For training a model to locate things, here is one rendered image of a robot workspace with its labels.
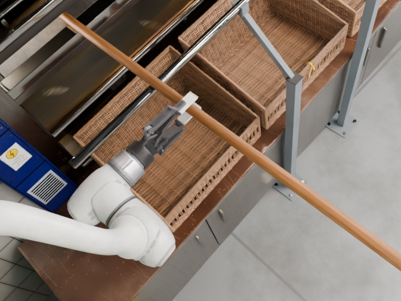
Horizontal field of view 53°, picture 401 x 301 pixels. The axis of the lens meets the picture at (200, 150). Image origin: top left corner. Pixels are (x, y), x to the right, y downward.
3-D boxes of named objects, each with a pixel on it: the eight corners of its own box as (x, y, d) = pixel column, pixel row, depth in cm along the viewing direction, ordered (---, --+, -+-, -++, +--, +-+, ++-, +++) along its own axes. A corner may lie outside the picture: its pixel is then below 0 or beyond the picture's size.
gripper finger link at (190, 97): (172, 109, 109) (172, 108, 109) (190, 92, 111) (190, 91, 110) (180, 115, 108) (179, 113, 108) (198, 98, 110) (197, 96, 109)
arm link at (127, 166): (114, 172, 112) (130, 156, 113) (135, 192, 108) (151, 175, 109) (101, 157, 104) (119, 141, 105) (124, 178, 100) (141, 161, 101)
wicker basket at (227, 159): (96, 166, 180) (68, 136, 156) (182, 81, 193) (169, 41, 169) (173, 236, 159) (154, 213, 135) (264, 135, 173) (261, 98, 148)
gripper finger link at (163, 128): (145, 139, 109) (143, 137, 108) (171, 106, 109) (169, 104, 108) (155, 147, 107) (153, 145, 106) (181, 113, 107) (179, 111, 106)
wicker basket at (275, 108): (187, 77, 194) (173, 37, 170) (263, 5, 207) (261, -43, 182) (267, 132, 173) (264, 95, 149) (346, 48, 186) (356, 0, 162)
